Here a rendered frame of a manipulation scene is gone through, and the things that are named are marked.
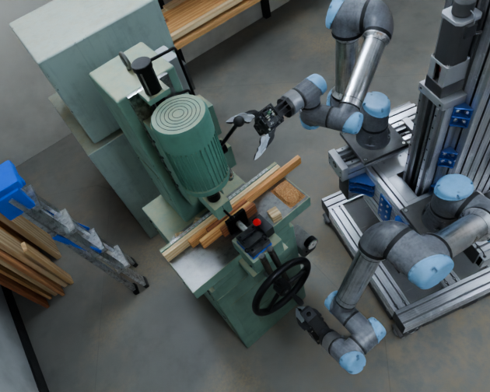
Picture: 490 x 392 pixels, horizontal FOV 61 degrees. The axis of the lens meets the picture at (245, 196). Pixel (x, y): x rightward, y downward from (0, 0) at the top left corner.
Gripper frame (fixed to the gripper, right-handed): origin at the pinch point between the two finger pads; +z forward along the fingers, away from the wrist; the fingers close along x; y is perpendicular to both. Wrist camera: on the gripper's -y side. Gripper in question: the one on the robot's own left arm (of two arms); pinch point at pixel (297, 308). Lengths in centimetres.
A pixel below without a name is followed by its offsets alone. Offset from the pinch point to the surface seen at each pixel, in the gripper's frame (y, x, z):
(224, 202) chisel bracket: -50, 1, 13
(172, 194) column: -57, -11, 35
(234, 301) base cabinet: -3.8, -17.5, 24.6
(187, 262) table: -36.1, -23.1, 20.3
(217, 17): -89, 108, 204
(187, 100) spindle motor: -92, 7, -2
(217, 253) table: -33.3, -11.7, 16.3
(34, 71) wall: -125, -28, 238
